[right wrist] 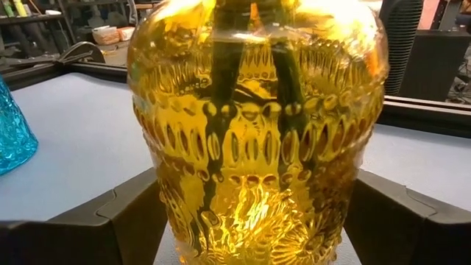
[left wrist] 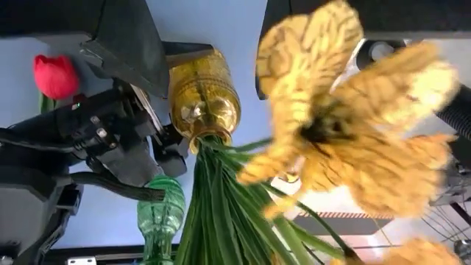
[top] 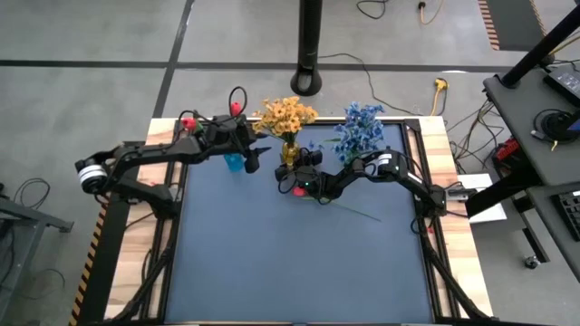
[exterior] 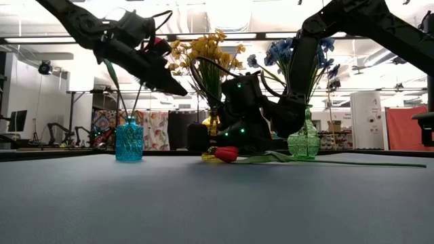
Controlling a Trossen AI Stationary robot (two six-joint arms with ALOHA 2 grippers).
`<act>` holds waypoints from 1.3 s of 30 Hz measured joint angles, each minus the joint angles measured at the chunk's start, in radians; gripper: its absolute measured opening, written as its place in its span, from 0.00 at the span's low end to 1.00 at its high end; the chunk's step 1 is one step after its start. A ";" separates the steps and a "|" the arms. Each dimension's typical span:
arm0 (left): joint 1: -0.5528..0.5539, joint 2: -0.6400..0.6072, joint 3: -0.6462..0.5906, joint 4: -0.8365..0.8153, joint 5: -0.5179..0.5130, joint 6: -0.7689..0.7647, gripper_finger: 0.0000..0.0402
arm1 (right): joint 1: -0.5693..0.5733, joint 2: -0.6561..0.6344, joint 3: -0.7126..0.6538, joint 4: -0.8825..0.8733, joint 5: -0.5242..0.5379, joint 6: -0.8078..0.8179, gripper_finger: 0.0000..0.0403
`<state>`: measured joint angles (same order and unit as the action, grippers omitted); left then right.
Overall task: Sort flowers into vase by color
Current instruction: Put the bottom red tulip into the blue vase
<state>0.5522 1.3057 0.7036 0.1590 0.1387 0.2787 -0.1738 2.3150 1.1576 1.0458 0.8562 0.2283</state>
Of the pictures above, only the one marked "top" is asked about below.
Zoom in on black slanted pole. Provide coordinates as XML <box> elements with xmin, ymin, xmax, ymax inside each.
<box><xmin>499</xmin><ymin>3</ymin><xmax>580</xmax><ymax>90</ymax></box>

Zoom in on blue glass vase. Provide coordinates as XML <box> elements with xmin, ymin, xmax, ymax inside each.
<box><xmin>224</xmin><ymin>152</ymin><xmax>246</xmax><ymax>173</ymax></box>

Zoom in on black beam with hazard stripes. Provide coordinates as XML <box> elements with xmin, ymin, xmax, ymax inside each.
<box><xmin>67</xmin><ymin>140</ymin><xmax>146</xmax><ymax>326</ymax></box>

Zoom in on black aluminium table frame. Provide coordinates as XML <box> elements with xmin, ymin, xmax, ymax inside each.
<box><xmin>106</xmin><ymin>116</ymin><xmax>498</xmax><ymax>326</ymax></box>

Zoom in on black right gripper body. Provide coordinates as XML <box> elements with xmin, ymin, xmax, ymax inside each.
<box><xmin>275</xmin><ymin>149</ymin><xmax>324</xmax><ymax>189</ymax></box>

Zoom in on black mat with striped edge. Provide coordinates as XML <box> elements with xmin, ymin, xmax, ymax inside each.
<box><xmin>477</xmin><ymin>0</ymin><xmax>548</xmax><ymax>52</ymax></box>

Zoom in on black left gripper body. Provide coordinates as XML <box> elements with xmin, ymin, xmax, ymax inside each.
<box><xmin>203</xmin><ymin>115</ymin><xmax>262</xmax><ymax>176</ymax></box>

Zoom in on black cable loop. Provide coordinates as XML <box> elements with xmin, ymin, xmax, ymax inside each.
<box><xmin>12</xmin><ymin>177</ymin><xmax>52</xmax><ymax>210</ymax></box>

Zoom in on white paper sheet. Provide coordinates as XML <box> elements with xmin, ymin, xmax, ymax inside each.
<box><xmin>455</xmin><ymin>173</ymin><xmax>508</xmax><ymax>225</ymax></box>

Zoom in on black pole with round base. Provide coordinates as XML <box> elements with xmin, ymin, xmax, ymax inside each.
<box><xmin>289</xmin><ymin>0</ymin><xmax>324</xmax><ymax>98</ymax></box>

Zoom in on grey side table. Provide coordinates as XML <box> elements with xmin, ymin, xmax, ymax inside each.
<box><xmin>465</xmin><ymin>62</ymin><xmax>580</xmax><ymax>284</ymax></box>

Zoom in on red power strip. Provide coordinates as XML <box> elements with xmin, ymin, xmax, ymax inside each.
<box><xmin>492</xmin><ymin>135</ymin><xmax>521</xmax><ymax>163</ymax></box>

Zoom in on yellow glass vase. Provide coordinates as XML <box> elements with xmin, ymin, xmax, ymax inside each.
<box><xmin>281</xmin><ymin>140</ymin><xmax>300</xmax><ymax>168</ymax></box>

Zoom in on black coiled cable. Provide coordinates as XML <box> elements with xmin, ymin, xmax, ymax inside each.
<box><xmin>529</xmin><ymin>107</ymin><xmax>579</xmax><ymax>146</ymax></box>

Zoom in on grey metal stand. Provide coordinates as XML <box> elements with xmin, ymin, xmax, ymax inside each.
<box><xmin>0</xmin><ymin>180</ymin><xmax>75</xmax><ymax>318</ymax></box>

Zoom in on black electronic device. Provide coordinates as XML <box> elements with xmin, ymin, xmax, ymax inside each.
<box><xmin>542</xmin><ymin>61</ymin><xmax>580</xmax><ymax>109</ymax></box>

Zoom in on black keyboard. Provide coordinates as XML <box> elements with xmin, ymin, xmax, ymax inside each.
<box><xmin>549</xmin><ymin>188</ymin><xmax>580</xmax><ymax>243</ymax></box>

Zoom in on black floor cable bundle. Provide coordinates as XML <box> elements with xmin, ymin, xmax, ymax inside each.
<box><xmin>446</xmin><ymin>98</ymin><xmax>507</xmax><ymax>176</ymax></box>

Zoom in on yellow cable with black plug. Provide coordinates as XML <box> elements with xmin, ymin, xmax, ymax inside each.
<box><xmin>416</xmin><ymin>0</ymin><xmax>446</xmax><ymax>26</ymax></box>

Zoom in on black looped floor cable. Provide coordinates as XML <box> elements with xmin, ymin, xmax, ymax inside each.
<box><xmin>354</xmin><ymin>0</ymin><xmax>392</xmax><ymax>21</ymax></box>

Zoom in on yellow plug with cable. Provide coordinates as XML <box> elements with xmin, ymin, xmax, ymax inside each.
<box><xmin>428</xmin><ymin>77</ymin><xmax>450</xmax><ymax>117</ymax></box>

